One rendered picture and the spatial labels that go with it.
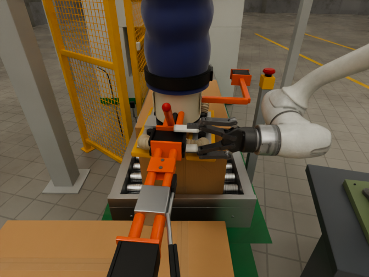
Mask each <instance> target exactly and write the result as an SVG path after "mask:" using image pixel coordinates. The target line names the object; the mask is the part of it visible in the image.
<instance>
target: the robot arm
mask: <svg viewBox="0 0 369 277"><path fill-rule="evenodd" d="M368 69H369V44H367V45H365V46H362V47H360V48H358V49H356V50H354V51H352V52H350V53H348V54H346V55H344V56H341V57H339V58H337V59H335V60H333V61H331V62H329V63H327V64H325V65H323V66H321V67H319V68H317V69H315V70H313V71H312V72H310V73H308V74H307V75H305V76H304V77H303V78H302V79H300V80H299V81H298V82H296V83H295V84H294V85H292V86H287V87H282V88H281V89H275V90H271V91H269V92H268V93H266V94H265V95H264V97H263V98H262V101H261V112H262V116H263V118H264V121H265V123H266V125H259V124H258V125H256V126H255V127H246V126H244V127H239V126H237V124H238V122H237V119H236V117H232V118H212V117H201V120H200V121H199V122H198V123H187V125H174V132H197V133H198V132H199V130H201V131H205V132H208V133H211V134H214V135H219V136H221V137H223V138H222V140H221V141H219V142H215V143H211V144H208V145H203V146H197V144H186V153H196V154H197V155H198V157H199V159H227V160H231V159H232V158H231V155H232V154H233V153H234V152H238V151H240V152H243V153H253V152H254V153H255V154H256V155H259V156H280V157H283V158H293V159H303V158H313V157H318V156H322V155H324V154H326V153H327V152H328V150H329V149H330V147H331V144H332V135H331V132H330V131H329V130H328V129H327V128H325V127H323V126H321V125H319V124H314V123H311V122H310V121H308V120H306V119H305V118H303V115H304V113H305V111H306V109H307V108H308V100H309V98H310V96H311V95H312V94H313V93H314V92H315V91H316V90H317V89H319V88H320V87H322V86H324V85H326V84H328V83H330V82H333V81H336V80H339V79H342V78H344V77H347V76H350V75H354V74H357V73H360V72H362V71H365V70H368ZM212 125H215V126H230V127H232V128H230V129H224V128H218V127H215V126H212ZM226 149H227V150H228V151H227V150H226ZM218 150H220V151H218ZM223 150H226V151H223Z"/></svg>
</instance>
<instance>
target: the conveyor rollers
mask: <svg viewBox="0 0 369 277"><path fill-rule="evenodd" d="M136 161H137V162H139V157H136ZM133 171H141V168H140V163H134V164H133ZM226 171H232V163H227V166H226ZM130 181H142V176H141V173H131V174H130ZM234 181H235V174H234V173H226V175H225V182H234ZM142 185H143V184H127V193H140V190H141V187H142ZM223 193H238V185H237V184H224V188H223Z"/></svg>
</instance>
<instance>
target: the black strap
mask: <svg viewBox="0 0 369 277"><path fill-rule="evenodd" d="M144 77H145V81H146V82H147V83H148V84H149V85H151V86H153V87H156V88H159V89H162V90H169V91H187V90H193V89H197V88H200V87H203V86H205V85H206V84H208V83H209V82H210V81H212V80H213V67H211V66H210V65H209V66H208V69H207V71H206V72H204V73H202V74H199V75H196V76H189V77H178V78H176V77H162V76H157V75H154V74H152V73H150V72H149V70H148V66H147V64H146V65H145V67H144Z"/></svg>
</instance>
